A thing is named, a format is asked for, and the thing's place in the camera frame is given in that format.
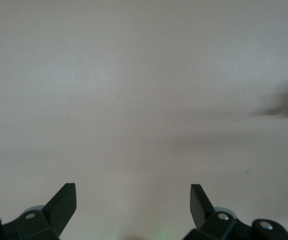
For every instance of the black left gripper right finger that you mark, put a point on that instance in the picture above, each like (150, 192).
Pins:
(198, 207)

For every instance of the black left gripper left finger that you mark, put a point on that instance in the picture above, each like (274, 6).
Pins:
(61, 207)

